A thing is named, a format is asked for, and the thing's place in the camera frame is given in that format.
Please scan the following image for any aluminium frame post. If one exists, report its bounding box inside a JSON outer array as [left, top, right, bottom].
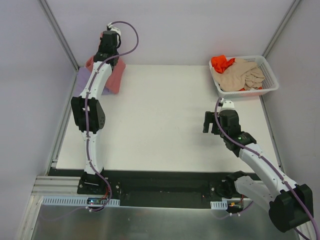
[[262, 0, 303, 58], [37, 0, 80, 71]]

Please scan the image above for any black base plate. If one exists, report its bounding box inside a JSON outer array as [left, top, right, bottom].
[[47, 167, 286, 208]]

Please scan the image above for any left aluminium frame post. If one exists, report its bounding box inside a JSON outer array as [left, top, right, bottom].
[[37, 0, 80, 71]]

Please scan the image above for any white cable duct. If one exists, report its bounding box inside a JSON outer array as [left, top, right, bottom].
[[210, 200, 244, 210], [42, 196, 120, 207]]

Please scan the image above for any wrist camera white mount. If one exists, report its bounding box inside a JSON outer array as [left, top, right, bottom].
[[106, 22, 121, 36], [219, 99, 235, 111]]

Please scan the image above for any beige t shirt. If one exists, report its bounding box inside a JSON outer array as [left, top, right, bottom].
[[211, 58, 265, 92]]

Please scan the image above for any pink t shirt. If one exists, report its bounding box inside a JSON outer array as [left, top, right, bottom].
[[85, 32, 126, 95]]

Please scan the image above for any aluminium front rail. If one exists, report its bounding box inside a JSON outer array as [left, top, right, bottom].
[[31, 174, 86, 198]]

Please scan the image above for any white plastic basket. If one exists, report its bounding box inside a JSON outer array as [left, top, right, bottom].
[[209, 55, 279, 99]]

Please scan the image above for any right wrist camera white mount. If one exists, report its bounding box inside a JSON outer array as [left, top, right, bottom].
[[219, 99, 235, 111]]

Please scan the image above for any folded purple t shirt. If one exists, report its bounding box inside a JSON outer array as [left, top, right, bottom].
[[76, 66, 112, 96]]

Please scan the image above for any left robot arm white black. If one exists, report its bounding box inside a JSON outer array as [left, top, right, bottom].
[[71, 28, 121, 198]]

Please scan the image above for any right white cable duct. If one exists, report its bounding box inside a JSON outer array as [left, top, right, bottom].
[[210, 200, 244, 210]]

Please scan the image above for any left white cable duct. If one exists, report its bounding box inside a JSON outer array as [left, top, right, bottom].
[[42, 196, 120, 207]]

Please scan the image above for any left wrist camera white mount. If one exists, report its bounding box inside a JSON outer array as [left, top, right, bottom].
[[106, 22, 121, 36]]

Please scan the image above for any right aluminium frame post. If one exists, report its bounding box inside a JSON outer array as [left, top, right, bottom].
[[262, 0, 303, 58]]

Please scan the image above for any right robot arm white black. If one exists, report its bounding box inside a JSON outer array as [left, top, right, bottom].
[[203, 109, 314, 233]]

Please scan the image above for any orange t shirt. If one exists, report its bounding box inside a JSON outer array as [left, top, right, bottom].
[[210, 55, 236, 74]]

